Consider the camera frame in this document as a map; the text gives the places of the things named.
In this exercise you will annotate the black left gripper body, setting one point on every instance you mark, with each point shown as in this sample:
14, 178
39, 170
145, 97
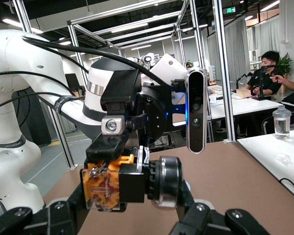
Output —
156, 115

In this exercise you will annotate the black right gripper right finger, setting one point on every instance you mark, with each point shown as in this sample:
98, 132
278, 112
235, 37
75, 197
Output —
210, 222

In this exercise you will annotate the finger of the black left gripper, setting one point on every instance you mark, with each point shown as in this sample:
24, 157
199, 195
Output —
120, 90

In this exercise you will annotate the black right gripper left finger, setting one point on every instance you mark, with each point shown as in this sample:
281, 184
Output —
39, 220

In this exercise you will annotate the orange black push-button switch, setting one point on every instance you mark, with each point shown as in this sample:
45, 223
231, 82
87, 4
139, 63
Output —
132, 181

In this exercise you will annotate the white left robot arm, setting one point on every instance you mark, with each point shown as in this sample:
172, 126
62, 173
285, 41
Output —
14, 61

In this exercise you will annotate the small wooden box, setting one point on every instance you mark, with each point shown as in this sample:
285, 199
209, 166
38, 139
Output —
243, 93

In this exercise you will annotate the white side table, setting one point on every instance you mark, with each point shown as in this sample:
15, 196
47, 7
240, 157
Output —
264, 151

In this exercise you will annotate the white office desk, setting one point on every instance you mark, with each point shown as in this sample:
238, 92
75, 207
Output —
247, 105

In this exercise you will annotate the small clear plastic object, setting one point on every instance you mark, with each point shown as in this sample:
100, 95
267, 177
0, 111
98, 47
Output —
283, 159

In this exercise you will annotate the clear plastic water bottle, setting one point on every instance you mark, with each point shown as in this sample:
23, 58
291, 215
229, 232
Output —
281, 124

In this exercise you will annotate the seated person black shirt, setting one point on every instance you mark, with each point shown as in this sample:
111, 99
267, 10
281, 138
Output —
269, 58

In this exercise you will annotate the green exit sign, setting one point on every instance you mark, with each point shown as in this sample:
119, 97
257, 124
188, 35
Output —
229, 10

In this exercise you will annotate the green potted plant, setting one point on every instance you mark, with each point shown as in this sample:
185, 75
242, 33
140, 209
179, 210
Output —
285, 63

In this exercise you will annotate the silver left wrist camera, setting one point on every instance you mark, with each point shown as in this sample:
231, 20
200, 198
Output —
196, 98

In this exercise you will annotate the aluminium extrusion frame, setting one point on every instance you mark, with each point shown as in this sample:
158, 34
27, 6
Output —
220, 73

